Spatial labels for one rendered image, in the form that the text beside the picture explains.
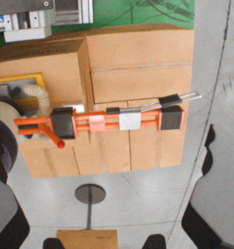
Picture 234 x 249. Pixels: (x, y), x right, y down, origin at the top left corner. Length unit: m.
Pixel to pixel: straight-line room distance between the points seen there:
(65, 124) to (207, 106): 1.65
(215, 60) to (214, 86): 0.26
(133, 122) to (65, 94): 0.28
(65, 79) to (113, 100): 0.52
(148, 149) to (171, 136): 0.18
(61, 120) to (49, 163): 0.93
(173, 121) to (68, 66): 0.40
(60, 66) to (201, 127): 1.74
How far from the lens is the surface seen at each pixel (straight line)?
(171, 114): 0.64
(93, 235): 2.07
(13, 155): 0.62
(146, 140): 1.38
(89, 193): 2.57
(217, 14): 1.88
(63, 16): 1.43
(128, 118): 0.62
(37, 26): 0.67
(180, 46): 1.17
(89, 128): 0.65
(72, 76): 0.73
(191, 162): 2.47
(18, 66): 0.77
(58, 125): 0.65
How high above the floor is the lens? 1.63
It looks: 58 degrees down
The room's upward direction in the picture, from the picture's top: 174 degrees clockwise
